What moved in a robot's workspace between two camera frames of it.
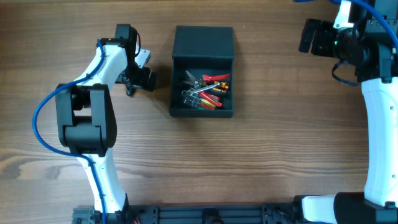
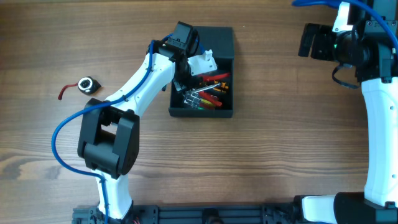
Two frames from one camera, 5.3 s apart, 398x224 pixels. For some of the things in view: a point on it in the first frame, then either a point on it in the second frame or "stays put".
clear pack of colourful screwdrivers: [202, 100] stays put
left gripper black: [144, 78] -> [179, 82]
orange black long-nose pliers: [222, 86] stays put
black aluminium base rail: [236, 214] stays put
